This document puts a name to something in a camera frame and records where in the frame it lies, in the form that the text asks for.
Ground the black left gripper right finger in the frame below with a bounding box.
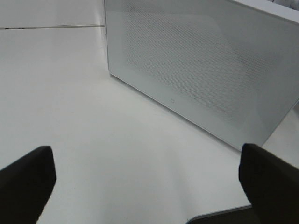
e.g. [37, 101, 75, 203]
[239, 143, 299, 224]

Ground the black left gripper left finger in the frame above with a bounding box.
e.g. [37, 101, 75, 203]
[0, 146, 56, 224]

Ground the white microwave door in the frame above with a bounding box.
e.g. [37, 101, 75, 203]
[104, 0, 299, 149]

